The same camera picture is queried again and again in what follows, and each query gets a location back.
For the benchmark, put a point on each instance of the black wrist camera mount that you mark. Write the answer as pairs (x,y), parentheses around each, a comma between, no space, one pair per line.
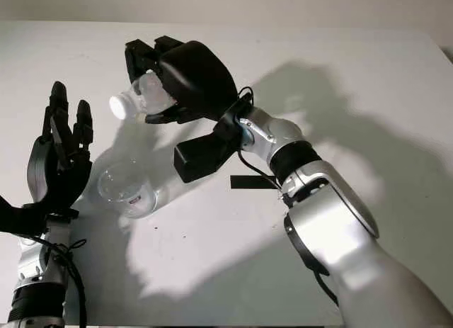
(198,158)
(14,218)

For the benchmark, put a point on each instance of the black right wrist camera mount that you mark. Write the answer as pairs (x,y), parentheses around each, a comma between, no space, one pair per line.
(198,158)

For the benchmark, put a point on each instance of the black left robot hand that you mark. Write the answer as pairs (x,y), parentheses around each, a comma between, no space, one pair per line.
(53,179)

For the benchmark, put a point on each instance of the black tape rectangle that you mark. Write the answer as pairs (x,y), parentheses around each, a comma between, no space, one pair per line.
(247,182)

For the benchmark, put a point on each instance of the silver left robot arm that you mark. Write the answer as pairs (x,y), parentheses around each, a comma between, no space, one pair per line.
(32,271)

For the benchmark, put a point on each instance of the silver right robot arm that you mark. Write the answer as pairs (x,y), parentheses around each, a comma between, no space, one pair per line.
(354,253)

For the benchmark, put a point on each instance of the clear plastic water bottle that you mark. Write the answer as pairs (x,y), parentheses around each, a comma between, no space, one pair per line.
(152,90)

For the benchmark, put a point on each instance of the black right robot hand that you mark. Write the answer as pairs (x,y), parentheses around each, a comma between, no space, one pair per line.
(198,80)

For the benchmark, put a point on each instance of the clear glass cup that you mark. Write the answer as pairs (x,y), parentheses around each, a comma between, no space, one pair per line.
(120,193)

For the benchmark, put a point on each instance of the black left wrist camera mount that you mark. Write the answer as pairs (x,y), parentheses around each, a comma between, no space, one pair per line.
(14,218)

